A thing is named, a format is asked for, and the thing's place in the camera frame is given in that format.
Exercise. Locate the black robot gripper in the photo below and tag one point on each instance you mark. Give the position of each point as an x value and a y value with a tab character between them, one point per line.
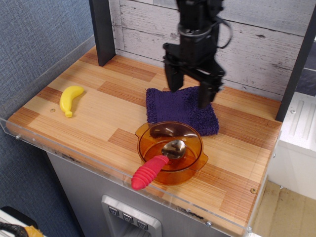
194	56

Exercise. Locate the purple blue terry cloth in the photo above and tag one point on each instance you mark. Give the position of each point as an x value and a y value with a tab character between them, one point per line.
181	106

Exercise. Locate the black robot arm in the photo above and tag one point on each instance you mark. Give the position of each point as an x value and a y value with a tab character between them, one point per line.
199	15

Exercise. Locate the yellow toy banana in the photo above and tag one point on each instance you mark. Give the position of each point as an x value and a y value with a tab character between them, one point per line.
67	97

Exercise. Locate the orange transparent plastic bowl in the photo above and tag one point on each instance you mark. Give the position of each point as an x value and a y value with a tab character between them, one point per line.
152	138

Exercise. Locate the clear acrylic table guard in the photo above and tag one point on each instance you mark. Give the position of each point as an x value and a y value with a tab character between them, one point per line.
29	62

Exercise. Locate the white ribbed side unit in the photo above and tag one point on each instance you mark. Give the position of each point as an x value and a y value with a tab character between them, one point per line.
293	163

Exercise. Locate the grey metal cabinet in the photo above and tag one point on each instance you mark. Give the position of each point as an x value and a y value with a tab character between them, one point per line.
84	189

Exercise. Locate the silver button control panel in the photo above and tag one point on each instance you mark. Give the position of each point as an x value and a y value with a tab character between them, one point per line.
126	221

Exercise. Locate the black yellow object bottom left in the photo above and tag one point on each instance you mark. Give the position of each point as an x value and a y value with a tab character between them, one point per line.
14	223

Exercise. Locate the red handled metal spoon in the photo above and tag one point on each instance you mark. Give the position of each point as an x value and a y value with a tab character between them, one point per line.
145	174

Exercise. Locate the black right vertical post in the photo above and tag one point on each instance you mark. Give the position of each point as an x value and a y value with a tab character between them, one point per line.
298	67

